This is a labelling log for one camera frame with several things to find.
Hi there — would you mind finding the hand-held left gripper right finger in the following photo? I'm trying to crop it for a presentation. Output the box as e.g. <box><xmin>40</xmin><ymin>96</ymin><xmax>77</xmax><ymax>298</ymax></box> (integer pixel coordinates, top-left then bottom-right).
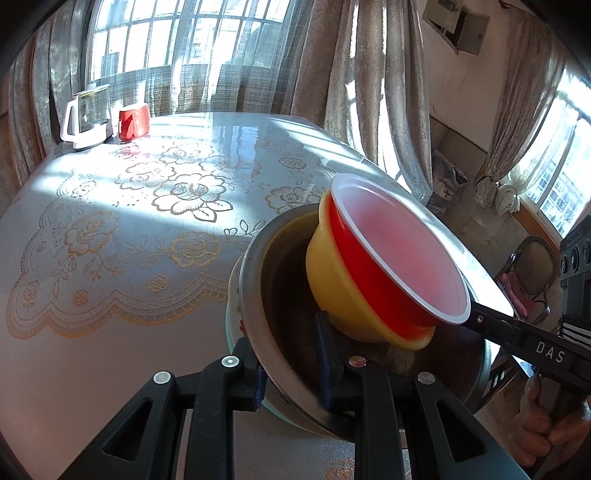
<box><xmin>314</xmin><ymin>311</ymin><xmax>529</xmax><ymax>480</ymax></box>

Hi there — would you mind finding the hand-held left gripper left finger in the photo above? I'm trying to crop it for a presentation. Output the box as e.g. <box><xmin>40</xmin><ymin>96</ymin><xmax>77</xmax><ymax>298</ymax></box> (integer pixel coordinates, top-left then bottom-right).
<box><xmin>60</xmin><ymin>337</ymin><xmax>269</xmax><ymax>480</ymax></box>

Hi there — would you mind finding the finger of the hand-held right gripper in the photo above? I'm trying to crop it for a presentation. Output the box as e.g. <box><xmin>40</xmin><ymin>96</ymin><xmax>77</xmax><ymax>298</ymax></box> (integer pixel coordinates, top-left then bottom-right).
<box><xmin>462</xmin><ymin>300</ymin><xmax>525</xmax><ymax>354</ymax></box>

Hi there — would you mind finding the teal plastic plate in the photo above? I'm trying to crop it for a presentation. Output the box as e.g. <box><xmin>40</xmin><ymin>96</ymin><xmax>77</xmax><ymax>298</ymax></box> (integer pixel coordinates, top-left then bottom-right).
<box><xmin>225</xmin><ymin>277</ymin><xmax>324</xmax><ymax>432</ymax></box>

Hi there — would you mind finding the large white floral plate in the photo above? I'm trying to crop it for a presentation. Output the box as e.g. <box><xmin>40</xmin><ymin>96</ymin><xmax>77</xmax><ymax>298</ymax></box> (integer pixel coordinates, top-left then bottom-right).
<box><xmin>231</xmin><ymin>272</ymin><xmax>247</xmax><ymax>342</ymax></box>

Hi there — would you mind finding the yellow plastic bowl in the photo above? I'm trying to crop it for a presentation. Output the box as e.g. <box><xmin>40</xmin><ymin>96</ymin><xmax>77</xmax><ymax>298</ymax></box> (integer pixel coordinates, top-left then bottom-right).
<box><xmin>305</xmin><ymin>189</ymin><xmax>435</xmax><ymax>352</ymax></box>

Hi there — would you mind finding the stainless steel bowl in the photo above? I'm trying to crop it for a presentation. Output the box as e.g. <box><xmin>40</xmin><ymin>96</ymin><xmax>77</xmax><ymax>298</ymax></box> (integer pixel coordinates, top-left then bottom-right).
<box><xmin>238</xmin><ymin>203</ymin><xmax>498</xmax><ymax>441</ymax></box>

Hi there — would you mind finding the red bowl white inside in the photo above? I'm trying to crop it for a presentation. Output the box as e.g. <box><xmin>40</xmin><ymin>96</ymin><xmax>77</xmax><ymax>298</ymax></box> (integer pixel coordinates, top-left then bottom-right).
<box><xmin>330</xmin><ymin>174</ymin><xmax>472</xmax><ymax>329</ymax></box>

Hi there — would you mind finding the person's right hand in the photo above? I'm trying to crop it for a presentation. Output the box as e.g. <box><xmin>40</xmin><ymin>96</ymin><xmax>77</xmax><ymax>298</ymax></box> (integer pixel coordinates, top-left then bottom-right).
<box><xmin>508</xmin><ymin>375</ymin><xmax>591</xmax><ymax>469</ymax></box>

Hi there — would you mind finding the pink chair cushion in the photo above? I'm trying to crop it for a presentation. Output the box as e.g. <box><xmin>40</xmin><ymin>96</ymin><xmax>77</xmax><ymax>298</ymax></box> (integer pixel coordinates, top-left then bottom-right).
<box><xmin>505</xmin><ymin>272</ymin><xmax>536</xmax><ymax>315</ymax></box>

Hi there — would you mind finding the metal mesh-back chair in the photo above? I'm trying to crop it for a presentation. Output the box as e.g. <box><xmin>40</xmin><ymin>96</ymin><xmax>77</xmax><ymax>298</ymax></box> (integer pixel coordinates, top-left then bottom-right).
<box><xmin>495</xmin><ymin>235</ymin><xmax>558</xmax><ymax>326</ymax></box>

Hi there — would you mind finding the person's black striped jacket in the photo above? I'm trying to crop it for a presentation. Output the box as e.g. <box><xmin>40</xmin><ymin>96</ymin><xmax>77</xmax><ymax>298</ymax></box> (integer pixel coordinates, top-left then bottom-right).
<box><xmin>560</xmin><ymin>226</ymin><xmax>591</xmax><ymax>344</ymax></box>

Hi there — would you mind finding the side window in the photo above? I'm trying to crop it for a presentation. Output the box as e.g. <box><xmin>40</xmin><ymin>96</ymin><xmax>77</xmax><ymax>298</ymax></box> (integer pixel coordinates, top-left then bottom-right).
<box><xmin>522</xmin><ymin>69</ymin><xmax>591</xmax><ymax>236</ymax></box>

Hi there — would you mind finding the lace embroidered tablecloth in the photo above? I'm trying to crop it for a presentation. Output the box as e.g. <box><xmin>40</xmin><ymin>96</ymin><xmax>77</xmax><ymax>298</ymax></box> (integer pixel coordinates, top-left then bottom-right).
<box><xmin>0</xmin><ymin>112</ymin><xmax>513</xmax><ymax>480</ymax></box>

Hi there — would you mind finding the beige side curtain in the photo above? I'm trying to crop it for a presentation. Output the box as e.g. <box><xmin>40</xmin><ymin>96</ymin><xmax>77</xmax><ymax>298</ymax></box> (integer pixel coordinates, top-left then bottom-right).
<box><xmin>475</xmin><ymin>18</ymin><xmax>573</xmax><ymax>213</ymax></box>

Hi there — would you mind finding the brown curtain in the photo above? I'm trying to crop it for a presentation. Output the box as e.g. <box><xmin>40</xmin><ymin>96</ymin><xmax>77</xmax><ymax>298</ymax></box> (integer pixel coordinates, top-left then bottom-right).
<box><xmin>9</xmin><ymin>0</ymin><xmax>98</xmax><ymax>181</ymax></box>
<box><xmin>295</xmin><ymin>0</ymin><xmax>432</xmax><ymax>204</ymax></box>

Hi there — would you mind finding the red mug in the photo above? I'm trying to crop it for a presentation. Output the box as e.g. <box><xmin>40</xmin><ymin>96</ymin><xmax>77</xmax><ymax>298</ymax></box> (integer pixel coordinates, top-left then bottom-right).
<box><xmin>117</xmin><ymin>103</ymin><xmax>151</xmax><ymax>141</ymax></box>

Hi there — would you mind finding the sheer net curtain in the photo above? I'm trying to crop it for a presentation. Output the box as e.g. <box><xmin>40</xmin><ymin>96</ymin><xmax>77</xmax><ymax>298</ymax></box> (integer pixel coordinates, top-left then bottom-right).
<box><xmin>88</xmin><ymin>0</ymin><xmax>333</xmax><ymax>121</ymax></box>

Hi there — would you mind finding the window with grille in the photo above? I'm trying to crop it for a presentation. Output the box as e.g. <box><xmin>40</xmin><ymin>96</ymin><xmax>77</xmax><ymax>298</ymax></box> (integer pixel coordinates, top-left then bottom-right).
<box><xmin>88</xmin><ymin>0</ymin><xmax>296</xmax><ymax>79</ymax></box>

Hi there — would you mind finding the bag by wall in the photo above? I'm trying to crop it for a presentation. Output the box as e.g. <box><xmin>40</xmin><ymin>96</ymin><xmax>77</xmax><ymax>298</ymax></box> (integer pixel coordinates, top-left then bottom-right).
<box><xmin>431</xmin><ymin>150</ymin><xmax>468</xmax><ymax>204</ymax></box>

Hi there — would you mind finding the wall box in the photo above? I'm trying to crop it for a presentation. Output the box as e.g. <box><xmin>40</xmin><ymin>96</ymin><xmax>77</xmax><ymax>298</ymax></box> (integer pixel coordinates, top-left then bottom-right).
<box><xmin>422</xmin><ymin>0</ymin><xmax>490</xmax><ymax>56</ymax></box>

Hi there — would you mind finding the glass kettle white handle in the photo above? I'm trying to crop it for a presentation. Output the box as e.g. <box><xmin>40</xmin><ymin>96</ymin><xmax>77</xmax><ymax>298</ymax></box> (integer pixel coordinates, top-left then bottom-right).
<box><xmin>61</xmin><ymin>83</ymin><xmax>113</xmax><ymax>151</ymax></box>

